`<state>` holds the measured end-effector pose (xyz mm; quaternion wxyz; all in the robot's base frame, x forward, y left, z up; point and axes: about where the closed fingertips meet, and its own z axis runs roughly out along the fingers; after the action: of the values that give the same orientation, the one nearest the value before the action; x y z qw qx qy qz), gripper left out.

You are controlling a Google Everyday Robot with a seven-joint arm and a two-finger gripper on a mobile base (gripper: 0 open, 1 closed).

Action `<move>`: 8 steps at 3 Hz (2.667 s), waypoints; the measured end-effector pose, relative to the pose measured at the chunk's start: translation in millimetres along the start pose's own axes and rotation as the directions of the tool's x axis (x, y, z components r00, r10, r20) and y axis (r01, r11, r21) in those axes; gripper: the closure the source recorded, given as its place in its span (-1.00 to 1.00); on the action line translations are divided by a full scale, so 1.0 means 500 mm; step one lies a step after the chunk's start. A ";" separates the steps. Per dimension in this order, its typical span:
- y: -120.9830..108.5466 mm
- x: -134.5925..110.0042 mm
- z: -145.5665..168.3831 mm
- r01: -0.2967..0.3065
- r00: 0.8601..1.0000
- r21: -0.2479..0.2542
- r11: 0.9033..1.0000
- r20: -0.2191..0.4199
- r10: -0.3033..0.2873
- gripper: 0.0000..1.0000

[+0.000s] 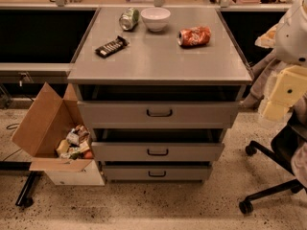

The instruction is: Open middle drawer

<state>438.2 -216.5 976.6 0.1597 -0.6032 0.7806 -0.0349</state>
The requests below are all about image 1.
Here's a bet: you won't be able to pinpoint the white box under cardboard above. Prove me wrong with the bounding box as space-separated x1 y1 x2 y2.
45 160 105 186

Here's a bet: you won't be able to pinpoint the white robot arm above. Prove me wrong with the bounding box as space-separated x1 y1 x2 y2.
255 0 307 121

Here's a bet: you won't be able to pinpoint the black table leg base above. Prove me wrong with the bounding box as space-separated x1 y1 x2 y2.
0 161 42 208

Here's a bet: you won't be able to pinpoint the grey jacket on chair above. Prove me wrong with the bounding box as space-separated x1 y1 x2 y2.
242 51 307 187

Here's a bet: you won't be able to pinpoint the black snack bar wrapper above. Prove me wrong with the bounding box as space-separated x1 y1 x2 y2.
95 36 129 58

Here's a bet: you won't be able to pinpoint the green crushed soda can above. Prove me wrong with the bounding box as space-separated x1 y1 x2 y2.
119 8 140 31

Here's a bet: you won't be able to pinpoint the brown cardboard box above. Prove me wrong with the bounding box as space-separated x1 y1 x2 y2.
12 82 92 173

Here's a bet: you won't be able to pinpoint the grey drawer cabinet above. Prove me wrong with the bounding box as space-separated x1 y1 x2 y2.
68 7 251 181

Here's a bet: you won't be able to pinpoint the grey bottom drawer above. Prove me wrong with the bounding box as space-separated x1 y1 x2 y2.
103 166 212 181

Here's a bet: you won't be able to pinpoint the black office chair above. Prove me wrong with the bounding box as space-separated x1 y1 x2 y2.
239 112 307 215

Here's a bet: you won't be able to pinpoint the grey drawer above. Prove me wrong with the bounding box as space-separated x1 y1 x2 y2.
103 166 212 181
92 142 224 162
78 101 238 128

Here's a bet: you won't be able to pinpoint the orange crushed soda can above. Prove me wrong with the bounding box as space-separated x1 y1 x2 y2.
177 26 211 47

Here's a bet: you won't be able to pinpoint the grey top drawer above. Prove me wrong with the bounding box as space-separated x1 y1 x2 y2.
78 101 238 128

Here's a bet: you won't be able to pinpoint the white bowl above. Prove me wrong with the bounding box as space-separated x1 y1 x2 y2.
141 7 171 32

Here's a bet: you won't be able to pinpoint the snack packets in box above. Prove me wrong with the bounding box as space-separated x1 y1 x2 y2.
56 125 93 160

